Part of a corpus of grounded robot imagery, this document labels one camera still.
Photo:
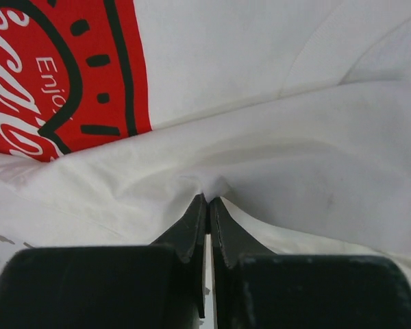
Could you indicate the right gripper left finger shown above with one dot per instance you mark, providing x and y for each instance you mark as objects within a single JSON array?
[{"x": 160, "y": 285}]

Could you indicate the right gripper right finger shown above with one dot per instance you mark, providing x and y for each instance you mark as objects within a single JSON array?
[{"x": 257, "y": 288}]

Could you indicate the white t-shirt red print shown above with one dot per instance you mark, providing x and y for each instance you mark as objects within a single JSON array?
[{"x": 115, "y": 114}]

